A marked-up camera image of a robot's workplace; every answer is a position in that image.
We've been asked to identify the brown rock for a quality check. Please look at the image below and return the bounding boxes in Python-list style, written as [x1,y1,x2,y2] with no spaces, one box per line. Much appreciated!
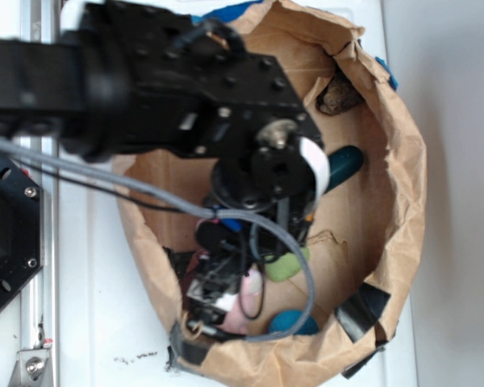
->
[316,72,365,116]

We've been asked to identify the green plush toy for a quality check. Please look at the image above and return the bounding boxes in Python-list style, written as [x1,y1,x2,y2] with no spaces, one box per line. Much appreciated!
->
[265,252,303,282]

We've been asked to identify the dark green oval capsule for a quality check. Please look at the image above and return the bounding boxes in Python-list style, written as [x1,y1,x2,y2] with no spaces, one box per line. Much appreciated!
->
[325,145,364,193]

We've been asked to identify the grey braided cable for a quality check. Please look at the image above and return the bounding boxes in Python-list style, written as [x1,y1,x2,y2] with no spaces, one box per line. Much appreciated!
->
[0,135,316,343]

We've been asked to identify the aluminium frame rail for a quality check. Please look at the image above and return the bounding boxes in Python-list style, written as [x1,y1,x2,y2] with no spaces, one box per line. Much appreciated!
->
[8,1,62,386]

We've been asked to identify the brown paper bag bin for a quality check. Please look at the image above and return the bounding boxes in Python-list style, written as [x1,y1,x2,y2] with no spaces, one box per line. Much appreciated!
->
[113,0,428,387]

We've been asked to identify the blue ball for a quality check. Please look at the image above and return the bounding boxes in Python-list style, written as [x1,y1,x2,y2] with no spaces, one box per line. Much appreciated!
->
[268,310,319,335]

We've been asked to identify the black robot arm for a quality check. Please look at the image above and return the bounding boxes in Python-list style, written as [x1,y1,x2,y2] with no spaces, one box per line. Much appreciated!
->
[0,1,330,341]

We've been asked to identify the pink plush bunny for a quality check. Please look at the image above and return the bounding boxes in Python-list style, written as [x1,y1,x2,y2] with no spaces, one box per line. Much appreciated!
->
[219,268,263,335]

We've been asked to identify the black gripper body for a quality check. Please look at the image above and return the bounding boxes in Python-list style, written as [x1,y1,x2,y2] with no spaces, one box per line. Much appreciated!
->
[183,201,315,341]

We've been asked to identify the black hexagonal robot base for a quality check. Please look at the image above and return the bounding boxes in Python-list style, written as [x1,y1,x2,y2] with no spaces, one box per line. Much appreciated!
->
[0,154,43,313]

